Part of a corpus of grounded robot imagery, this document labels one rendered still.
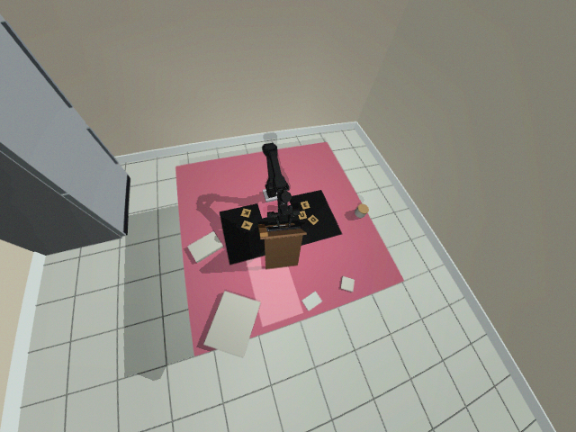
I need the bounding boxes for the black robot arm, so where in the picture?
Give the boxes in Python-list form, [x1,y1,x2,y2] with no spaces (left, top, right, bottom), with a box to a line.
[262,143,293,215]

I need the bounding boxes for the small grey cylinder with tan lid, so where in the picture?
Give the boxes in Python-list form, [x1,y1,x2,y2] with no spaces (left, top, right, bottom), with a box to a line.
[355,203,369,218]

